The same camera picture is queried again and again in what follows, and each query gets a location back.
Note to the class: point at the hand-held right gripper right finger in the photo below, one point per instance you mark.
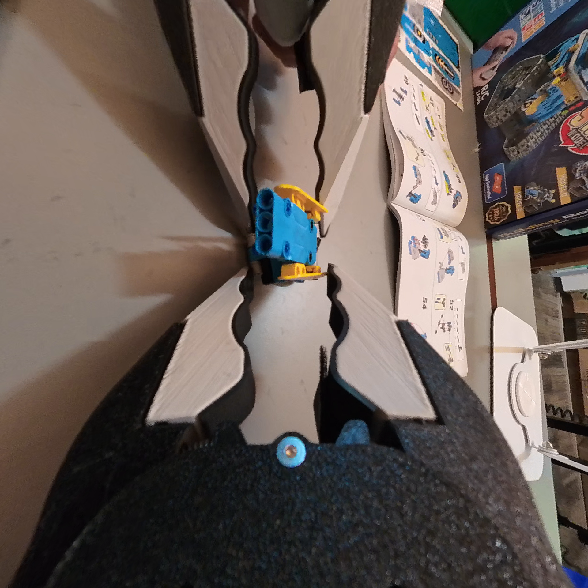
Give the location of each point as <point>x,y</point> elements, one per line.
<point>381,363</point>

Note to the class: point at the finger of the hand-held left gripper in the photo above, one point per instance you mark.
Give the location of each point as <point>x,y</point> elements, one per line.
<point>220,92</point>
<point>340,83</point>

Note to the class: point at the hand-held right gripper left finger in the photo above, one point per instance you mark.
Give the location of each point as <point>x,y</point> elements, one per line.
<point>207,367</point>

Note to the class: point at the black grey gear assembly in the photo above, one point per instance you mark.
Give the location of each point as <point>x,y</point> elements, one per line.
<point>271,269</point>

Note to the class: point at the blue yellow brick assembly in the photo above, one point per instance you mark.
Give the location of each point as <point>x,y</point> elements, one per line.
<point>285,225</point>

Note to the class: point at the grey desk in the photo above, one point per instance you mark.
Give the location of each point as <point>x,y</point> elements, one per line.
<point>92,184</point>

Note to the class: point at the blue sticker sheet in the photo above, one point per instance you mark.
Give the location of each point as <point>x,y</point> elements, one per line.
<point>432,46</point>

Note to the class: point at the open instruction booklet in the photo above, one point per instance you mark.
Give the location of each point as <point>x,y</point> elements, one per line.
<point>427,184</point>

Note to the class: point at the green box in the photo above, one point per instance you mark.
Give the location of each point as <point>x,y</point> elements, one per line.
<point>487,18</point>

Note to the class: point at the dark blue toy box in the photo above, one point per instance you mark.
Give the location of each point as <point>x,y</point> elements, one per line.
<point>542,119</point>

